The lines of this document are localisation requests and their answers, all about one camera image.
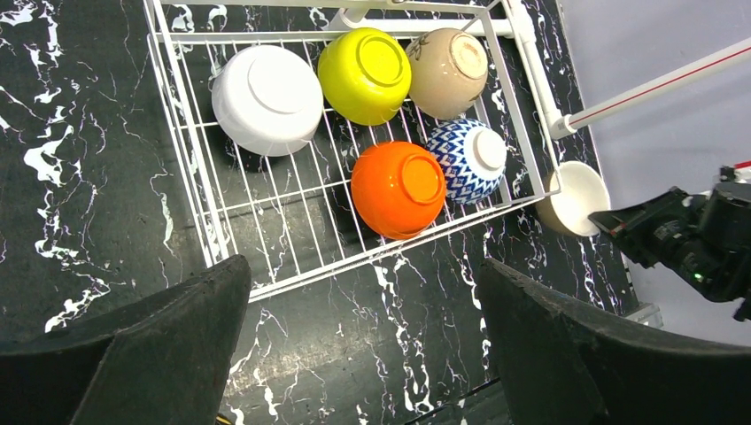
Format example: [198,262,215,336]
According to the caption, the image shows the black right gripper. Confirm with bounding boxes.
[588,182,750,321]

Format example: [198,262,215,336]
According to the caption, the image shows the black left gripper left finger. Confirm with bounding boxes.
[1,255,252,424]

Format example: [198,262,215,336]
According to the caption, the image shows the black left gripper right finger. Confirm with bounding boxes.
[476,259,750,424]

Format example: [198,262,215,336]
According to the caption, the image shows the cream white bowl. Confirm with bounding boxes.
[535,161,611,237]

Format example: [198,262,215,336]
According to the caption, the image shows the blue patterned bowl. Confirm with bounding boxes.
[426,119,507,205]

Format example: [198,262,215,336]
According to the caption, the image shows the orange bowl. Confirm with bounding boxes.
[351,141,446,240]

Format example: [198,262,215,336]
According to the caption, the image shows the beige floral bowl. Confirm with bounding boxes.
[406,27,489,120]

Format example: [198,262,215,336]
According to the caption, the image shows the yellow-green bowl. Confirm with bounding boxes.
[317,27,412,126]

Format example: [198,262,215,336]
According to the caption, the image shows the black yellow screwdriver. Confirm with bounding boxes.
[214,413,233,425]

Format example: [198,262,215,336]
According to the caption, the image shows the white diagonal PVC pole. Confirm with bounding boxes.
[551,37,750,139]

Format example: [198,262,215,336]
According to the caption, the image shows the aluminium extrusion frame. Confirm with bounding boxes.
[624,303,664,329]

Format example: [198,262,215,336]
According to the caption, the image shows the white wire dish rack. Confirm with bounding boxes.
[143,1,557,302]

